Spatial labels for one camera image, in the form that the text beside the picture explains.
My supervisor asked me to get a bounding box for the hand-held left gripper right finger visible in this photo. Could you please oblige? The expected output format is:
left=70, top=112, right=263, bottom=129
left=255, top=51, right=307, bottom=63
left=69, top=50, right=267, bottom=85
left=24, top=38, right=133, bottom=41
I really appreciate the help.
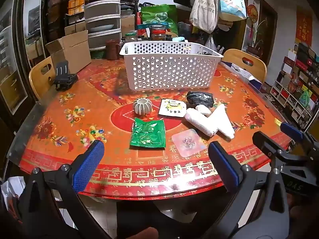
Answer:
left=199, top=141, right=291, bottom=239

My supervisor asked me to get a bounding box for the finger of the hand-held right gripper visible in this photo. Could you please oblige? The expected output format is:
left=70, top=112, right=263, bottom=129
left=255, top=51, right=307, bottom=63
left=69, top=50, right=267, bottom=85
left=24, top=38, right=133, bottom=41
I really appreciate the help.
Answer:
left=252, top=131, right=291, bottom=162
left=280, top=121, right=312, bottom=143

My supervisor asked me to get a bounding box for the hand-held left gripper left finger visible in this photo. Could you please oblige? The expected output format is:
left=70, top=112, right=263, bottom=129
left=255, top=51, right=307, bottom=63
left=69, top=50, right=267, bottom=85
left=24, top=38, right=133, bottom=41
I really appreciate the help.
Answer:
left=19, top=139, right=110, bottom=239

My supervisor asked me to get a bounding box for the black plastic bag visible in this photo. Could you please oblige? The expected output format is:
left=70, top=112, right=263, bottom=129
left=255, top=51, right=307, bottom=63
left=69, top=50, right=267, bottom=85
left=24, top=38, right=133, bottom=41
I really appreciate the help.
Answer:
left=186, top=91, right=215, bottom=109

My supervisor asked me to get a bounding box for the white sachet with yellow print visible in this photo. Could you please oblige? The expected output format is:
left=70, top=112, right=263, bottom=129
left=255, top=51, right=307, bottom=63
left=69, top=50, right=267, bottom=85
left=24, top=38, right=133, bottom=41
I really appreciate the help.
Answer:
left=158, top=99, right=187, bottom=117

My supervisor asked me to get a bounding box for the grey ribbed ball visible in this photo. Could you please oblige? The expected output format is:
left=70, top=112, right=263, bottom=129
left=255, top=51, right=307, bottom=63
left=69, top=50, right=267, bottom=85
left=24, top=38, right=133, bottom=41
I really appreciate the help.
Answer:
left=133, top=98, right=152, bottom=116

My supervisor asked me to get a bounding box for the white perforated plastic basket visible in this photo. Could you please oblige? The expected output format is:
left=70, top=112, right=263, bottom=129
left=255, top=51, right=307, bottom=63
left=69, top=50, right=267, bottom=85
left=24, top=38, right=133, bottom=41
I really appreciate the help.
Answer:
left=119, top=41, right=224, bottom=91

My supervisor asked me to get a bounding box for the clear plastic hook packet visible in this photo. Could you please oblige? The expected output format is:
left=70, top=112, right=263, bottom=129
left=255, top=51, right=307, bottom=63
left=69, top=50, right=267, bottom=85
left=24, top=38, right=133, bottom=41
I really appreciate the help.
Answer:
left=171, top=129, right=207, bottom=158

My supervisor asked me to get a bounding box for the white foam sheet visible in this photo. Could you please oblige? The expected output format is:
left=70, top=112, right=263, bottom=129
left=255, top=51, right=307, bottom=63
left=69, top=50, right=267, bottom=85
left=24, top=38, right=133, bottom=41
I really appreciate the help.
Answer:
left=211, top=104, right=235, bottom=140

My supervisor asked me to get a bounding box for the shelf with boxes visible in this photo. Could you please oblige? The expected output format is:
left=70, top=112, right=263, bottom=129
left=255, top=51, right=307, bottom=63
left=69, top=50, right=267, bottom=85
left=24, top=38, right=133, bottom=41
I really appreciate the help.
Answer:
left=269, top=42, right=319, bottom=130

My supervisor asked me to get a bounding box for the small white foam roll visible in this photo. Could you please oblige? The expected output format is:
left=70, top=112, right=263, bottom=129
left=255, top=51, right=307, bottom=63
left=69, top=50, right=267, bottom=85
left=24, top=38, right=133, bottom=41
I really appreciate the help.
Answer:
left=195, top=105, right=212, bottom=116

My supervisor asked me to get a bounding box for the green foil packet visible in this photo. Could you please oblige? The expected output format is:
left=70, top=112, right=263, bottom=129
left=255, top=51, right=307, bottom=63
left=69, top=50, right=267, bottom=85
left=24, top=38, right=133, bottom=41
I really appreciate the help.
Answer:
left=130, top=118, right=166, bottom=149

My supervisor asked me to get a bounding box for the blue and white box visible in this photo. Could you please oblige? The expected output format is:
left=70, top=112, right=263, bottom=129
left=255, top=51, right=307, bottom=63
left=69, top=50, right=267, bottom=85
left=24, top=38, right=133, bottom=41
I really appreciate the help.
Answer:
left=223, top=61, right=263, bottom=90

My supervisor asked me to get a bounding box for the white plastic bag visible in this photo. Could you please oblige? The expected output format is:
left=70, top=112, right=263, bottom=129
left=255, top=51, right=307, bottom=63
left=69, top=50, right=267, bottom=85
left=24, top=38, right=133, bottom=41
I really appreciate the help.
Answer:
left=1, top=177, right=25, bottom=205

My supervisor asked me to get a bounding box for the black clamp holder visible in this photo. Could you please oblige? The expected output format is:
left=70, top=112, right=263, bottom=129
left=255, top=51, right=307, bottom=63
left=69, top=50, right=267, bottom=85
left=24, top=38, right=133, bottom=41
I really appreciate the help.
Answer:
left=53, top=60, right=78, bottom=91

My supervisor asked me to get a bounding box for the wooden chair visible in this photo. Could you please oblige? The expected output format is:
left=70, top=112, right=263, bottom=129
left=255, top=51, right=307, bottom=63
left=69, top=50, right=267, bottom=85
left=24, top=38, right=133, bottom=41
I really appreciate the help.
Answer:
left=29, top=56, right=56, bottom=100
left=223, top=48, right=267, bottom=82

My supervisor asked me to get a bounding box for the clear plastic bag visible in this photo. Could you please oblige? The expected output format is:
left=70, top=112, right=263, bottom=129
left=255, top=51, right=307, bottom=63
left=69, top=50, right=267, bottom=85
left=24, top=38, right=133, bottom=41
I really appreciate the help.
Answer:
left=204, top=33, right=220, bottom=53

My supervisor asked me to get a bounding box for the open cardboard box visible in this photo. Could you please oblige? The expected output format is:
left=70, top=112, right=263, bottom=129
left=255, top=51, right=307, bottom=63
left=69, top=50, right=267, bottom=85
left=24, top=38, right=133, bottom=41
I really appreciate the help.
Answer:
left=45, top=30, right=92, bottom=66

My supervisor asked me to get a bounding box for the brown mug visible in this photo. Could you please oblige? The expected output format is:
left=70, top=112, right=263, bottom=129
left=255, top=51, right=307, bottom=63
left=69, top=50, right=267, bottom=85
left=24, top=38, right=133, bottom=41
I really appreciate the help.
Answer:
left=106, top=39, right=122, bottom=60

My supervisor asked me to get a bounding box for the blue printed tote bag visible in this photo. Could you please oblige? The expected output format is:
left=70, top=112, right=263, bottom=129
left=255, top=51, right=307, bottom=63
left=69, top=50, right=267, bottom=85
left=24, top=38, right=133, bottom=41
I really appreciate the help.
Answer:
left=216, top=0, right=247, bottom=22

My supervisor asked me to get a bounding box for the brown cardboard box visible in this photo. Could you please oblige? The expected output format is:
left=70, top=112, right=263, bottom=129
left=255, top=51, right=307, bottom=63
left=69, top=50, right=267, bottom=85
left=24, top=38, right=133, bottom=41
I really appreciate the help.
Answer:
left=121, top=15, right=136, bottom=36

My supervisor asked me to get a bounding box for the glass jar with red lid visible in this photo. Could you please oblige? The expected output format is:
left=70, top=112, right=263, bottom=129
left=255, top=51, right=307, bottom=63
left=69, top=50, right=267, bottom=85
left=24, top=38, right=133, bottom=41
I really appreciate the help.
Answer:
left=150, top=25, right=167, bottom=41

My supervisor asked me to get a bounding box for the beige canvas tote bag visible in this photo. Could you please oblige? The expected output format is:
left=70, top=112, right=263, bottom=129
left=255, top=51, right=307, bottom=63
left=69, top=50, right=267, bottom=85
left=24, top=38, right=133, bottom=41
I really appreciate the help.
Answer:
left=189, top=0, right=220, bottom=33

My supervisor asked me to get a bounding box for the grey stacked drawer unit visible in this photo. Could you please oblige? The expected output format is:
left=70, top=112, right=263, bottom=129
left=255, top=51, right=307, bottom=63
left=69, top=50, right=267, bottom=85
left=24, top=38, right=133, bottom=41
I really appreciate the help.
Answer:
left=83, top=0, right=122, bottom=51

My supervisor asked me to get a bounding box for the dark wooden mirror cabinet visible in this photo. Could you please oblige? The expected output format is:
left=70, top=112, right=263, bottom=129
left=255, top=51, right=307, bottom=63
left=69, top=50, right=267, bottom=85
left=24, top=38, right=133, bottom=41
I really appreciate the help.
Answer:
left=0, top=0, right=86, bottom=120

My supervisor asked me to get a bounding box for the green shopping bag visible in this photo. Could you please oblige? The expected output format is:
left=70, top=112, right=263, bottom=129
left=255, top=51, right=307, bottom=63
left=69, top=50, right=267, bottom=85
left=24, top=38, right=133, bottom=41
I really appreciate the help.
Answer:
left=141, top=4, right=178, bottom=36

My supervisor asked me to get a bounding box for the red wall hanging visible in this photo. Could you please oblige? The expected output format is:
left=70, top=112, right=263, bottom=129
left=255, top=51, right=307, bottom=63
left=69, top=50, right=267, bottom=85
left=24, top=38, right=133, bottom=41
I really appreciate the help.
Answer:
left=295, top=6, right=313, bottom=46

